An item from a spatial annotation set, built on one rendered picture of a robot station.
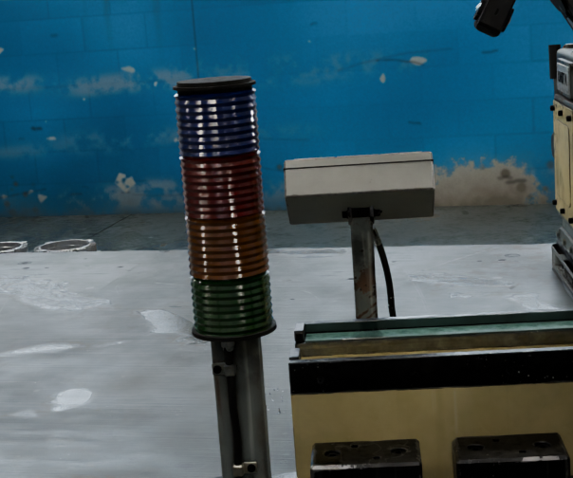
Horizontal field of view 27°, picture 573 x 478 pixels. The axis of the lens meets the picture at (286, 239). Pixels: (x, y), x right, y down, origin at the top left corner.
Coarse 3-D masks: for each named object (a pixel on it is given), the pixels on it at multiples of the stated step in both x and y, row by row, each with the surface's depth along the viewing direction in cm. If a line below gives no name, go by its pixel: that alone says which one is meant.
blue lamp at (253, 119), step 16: (176, 96) 85; (192, 96) 84; (208, 96) 83; (224, 96) 83; (240, 96) 84; (176, 112) 85; (192, 112) 84; (208, 112) 83; (224, 112) 84; (240, 112) 84; (256, 112) 86; (192, 128) 84; (208, 128) 84; (224, 128) 84; (240, 128) 84; (256, 128) 86; (192, 144) 85; (208, 144) 84; (224, 144) 84; (240, 144) 84; (256, 144) 86
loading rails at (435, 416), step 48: (336, 336) 125; (384, 336) 124; (432, 336) 123; (480, 336) 123; (528, 336) 122; (336, 384) 114; (384, 384) 114; (432, 384) 114; (480, 384) 113; (528, 384) 113; (336, 432) 115; (384, 432) 115; (432, 432) 115; (480, 432) 114; (528, 432) 114
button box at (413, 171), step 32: (288, 160) 137; (320, 160) 136; (352, 160) 136; (384, 160) 136; (416, 160) 135; (288, 192) 135; (320, 192) 134; (352, 192) 134; (384, 192) 134; (416, 192) 134
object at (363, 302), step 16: (352, 208) 137; (368, 208) 137; (352, 224) 137; (368, 224) 137; (352, 240) 138; (368, 240) 138; (352, 256) 138; (368, 256) 138; (384, 256) 142; (368, 272) 138; (384, 272) 143; (368, 288) 139; (368, 304) 139
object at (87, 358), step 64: (0, 256) 236; (64, 256) 232; (128, 256) 227; (320, 256) 216; (448, 256) 209; (512, 256) 205; (0, 320) 188; (64, 320) 185; (128, 320) 182; (192, 320) 180; (320, 320) 175; (0, 384) 155; (64, 384) 153; (128, 384) 152; (192, 384) 150; (0, 448) 133; (64, 448) 131; (128, 448) 130; (192, 448) 129
